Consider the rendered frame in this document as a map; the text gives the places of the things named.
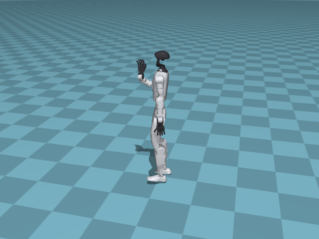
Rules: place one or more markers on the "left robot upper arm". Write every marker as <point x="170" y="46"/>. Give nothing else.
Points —
<point x="159" y="80"/>

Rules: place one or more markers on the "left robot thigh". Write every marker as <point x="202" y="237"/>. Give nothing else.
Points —
<point x="154" y="137"/>

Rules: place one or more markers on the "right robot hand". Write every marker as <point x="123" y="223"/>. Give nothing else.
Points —
<point x="141" y="67"/>

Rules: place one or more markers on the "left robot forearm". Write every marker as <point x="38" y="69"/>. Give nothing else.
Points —
<point x="160" y="107"/>

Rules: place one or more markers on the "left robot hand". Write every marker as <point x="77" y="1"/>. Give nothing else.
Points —
<point x="160" y="128"/>

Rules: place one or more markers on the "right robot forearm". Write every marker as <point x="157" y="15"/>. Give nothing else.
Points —
<point x="144" y="80"/>

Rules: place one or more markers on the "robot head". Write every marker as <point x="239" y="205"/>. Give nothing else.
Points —
<point x="161" y="55"/>

